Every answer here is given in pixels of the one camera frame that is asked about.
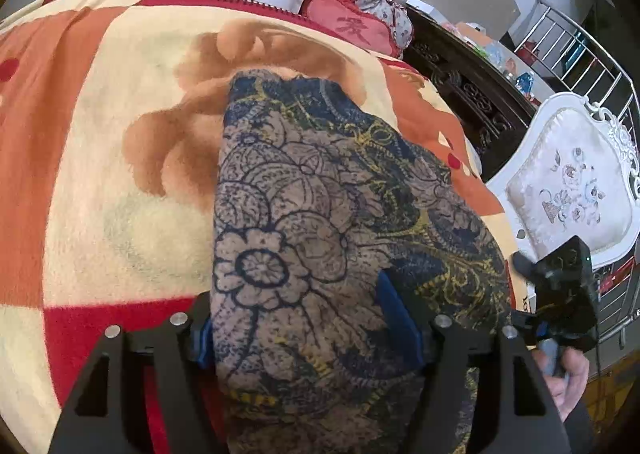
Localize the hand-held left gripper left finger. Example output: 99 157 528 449
47 291 228 454

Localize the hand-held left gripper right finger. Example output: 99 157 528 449
376 271 572 454

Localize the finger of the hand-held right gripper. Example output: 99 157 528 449
511 310 551 342

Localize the dark floral patterned garment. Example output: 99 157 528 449
211 68 516 454

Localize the person's right forearm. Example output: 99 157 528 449
562 398 602 454

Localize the person's right hand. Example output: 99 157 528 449
532 339 592 423

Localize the white upholstered ornate chair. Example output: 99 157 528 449
482 91 640 270

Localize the red orange cream printed blanket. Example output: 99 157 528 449
0 0 531 454

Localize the dark carved wooden headboard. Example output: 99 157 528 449
400 4 538 182

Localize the metal railing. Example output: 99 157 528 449
512 0 640 350

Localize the red heart cushion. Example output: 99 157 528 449
300 0 401 57

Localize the black cable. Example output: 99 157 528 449
592 284 605 377

